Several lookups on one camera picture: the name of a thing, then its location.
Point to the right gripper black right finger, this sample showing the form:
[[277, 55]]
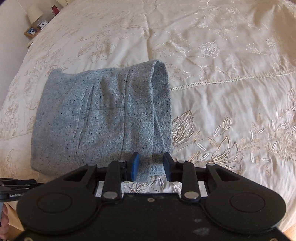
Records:
[[173, 170]]

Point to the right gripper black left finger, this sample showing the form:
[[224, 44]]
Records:
[[130, 168]]

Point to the grey speckled pants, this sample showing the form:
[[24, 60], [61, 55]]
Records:
[[104, 115]]

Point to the left hand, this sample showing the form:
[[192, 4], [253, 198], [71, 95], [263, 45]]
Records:
[[4, 229]]

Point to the cream embroidered bedspread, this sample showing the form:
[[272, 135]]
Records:
[[231, 67]]

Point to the small white alarm clock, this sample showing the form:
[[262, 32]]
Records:
[[43, 24]]

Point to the red box on nightstand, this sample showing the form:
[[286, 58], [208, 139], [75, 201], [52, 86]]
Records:
[[55, 10]]

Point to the cream lamp shade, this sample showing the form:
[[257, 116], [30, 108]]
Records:
[[34, 13]]

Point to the wooden picture frame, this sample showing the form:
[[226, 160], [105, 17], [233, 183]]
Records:
[[32, 31]]

